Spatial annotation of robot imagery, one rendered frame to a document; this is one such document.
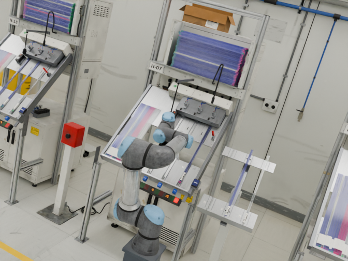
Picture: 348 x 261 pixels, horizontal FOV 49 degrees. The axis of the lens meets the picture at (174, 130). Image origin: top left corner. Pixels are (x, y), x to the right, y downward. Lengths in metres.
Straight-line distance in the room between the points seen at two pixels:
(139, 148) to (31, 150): 1.92
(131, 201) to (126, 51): 3.03
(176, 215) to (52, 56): 1.62
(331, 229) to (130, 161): 1.27
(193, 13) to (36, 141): 1.71
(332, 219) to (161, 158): 1.18
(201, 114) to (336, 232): 1.14
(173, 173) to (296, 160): 2.01
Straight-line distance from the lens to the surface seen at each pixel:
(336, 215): 2.49
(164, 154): 1.73
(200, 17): 3.13
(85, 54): 3.51
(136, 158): 1.73
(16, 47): 3.64
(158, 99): 2.90
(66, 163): 3.08
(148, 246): 2.06
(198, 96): 2.78
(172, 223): 2.95
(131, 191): 1.91
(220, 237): 2.57
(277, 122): 4.21
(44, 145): 3.45
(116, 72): 4.84
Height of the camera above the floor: 1.74
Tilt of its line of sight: 16 degrees down
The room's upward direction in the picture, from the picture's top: 15 degrees clockwise
